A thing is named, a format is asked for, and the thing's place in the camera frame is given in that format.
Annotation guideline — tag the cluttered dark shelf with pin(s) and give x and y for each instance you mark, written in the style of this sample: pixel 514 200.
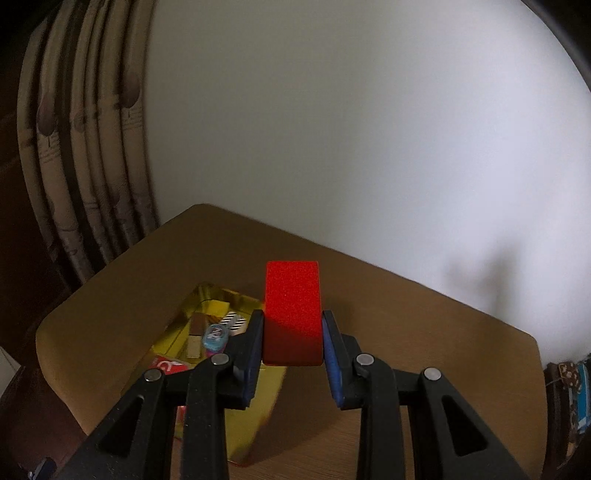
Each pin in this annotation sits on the cluttered dark shelf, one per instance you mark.
pixel 570 392

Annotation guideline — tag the small blue box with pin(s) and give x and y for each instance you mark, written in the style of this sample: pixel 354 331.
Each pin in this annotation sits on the small blue box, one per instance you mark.
pixel 214 339

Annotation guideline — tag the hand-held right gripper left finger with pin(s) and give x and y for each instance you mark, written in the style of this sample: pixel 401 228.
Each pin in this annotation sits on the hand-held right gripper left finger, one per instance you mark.
pixel 251 360

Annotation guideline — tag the white striped box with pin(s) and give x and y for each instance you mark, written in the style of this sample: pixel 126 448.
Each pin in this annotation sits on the white striped box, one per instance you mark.
pixel 233 323

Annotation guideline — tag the beige patterned curtain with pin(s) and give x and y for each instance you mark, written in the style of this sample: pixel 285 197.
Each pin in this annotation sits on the beige patterned curtain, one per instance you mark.
pixel 92 161

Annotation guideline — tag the red tin box gold inside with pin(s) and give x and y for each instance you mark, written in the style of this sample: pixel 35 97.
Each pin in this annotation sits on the red tin box gold inside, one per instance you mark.
pixel 270 392

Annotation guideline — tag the red block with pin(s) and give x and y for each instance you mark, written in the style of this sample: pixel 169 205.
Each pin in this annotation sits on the red block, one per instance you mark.
pixel 293 304

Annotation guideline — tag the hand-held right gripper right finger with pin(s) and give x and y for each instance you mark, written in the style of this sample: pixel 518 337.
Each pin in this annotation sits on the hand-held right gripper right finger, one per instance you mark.
pixel 330 360

